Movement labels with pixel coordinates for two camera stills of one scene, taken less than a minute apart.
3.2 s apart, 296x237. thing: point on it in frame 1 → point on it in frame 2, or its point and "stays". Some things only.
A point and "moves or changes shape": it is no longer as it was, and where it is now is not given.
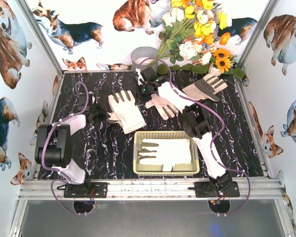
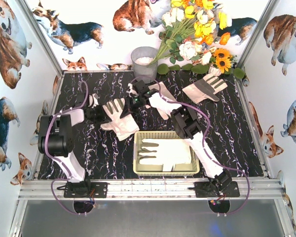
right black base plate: (203, 189) stays
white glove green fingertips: (125, 111) moves or changes shape
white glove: (166, 152) stays
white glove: (166, 109) stays
